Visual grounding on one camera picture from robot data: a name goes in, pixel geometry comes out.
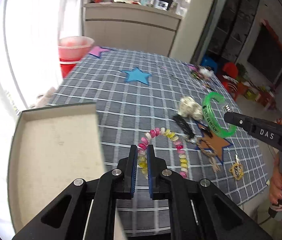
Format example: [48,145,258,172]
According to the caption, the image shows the pink yellow bead bracelet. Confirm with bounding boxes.
[137,127,189,180]

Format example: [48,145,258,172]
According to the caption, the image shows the yellow cord bracelet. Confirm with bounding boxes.
[229,154,245,181]

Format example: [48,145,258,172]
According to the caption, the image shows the green translucent bangle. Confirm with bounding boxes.
[202,92,236,138]

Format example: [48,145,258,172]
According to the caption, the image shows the black beaded hair clip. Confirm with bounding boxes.
[172,114,195,141]

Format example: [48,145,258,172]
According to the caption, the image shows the white polka dot scrunchie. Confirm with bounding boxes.
[178,96,203,121]

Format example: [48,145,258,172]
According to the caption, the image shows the pile of jewelry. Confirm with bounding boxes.
[189,64,215,92]

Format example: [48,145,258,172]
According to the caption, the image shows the brown star sticker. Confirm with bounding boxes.
[195,122,234,164]

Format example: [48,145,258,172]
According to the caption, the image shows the grey checked tablecloth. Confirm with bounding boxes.
[49,49,267,217]

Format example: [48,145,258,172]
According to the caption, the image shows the red plastic stool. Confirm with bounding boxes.
[218,62,239,101]

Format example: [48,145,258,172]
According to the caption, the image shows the grey beige lined tray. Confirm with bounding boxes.
[7,102,126,239]

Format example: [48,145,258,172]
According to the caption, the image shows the blue plastic stool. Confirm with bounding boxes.
[201,55,218,74]

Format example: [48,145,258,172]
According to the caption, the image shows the blue star sticker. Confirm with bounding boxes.
[121,67,151,85]

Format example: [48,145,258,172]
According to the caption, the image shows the red plastic bucket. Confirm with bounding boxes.
[60,59,79,78]

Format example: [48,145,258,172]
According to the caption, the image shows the pink star sticker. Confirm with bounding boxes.
[88,46,112,59]

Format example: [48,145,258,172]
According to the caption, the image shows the beige sideboard cabinet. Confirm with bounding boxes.
[84,3,182,56]

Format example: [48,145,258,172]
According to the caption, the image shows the white curtain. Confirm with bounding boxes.
[0,0,82,116]

